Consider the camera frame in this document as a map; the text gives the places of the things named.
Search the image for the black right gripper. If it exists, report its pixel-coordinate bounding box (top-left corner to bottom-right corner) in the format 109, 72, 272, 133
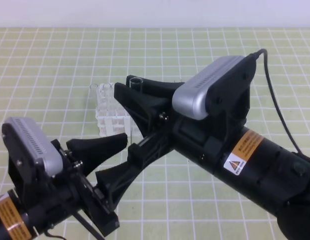
114, 75, 235, 175

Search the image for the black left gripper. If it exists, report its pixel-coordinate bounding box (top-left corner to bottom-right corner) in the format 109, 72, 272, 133
24, 133, 145, 240

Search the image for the clear glass test tube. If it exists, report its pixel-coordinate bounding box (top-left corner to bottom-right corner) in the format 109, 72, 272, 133
129, 76, 143, 144

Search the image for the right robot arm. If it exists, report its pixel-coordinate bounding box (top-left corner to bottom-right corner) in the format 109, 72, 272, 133
114, 79, 310, 240

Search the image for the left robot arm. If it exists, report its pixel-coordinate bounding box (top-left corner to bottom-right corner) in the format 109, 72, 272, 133
0, 133, 128, 240

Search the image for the white plastic test tube rack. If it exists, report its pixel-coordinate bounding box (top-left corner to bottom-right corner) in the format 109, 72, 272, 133
90, 83, 142, 139

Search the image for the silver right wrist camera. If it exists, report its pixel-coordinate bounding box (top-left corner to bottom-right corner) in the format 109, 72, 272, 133
172, 54, 256, 120

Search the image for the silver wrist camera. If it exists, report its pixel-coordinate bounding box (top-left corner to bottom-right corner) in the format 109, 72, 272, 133
172, 54, 256, 120
5, 116, 63, 177

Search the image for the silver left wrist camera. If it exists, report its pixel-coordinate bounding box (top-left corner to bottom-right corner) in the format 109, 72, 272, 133
5, 116, 63, 177

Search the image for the black camera cable right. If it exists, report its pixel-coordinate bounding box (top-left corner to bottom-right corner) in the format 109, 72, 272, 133
249, 48, 303, 154

